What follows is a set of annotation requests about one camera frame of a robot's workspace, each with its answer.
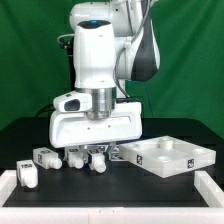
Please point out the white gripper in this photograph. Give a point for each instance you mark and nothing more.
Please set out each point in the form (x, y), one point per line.
(71, 129)

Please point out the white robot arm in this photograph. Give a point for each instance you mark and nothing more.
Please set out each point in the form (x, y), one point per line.
(112, 42)

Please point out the white fiducial tag sheet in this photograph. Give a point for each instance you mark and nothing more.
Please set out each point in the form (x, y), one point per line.
(115, 156)

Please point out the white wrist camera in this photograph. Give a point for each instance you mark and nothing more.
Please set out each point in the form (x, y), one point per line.
(73, 102)

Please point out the black camera on stand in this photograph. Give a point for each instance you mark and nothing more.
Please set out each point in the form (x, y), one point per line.
(65, 41)

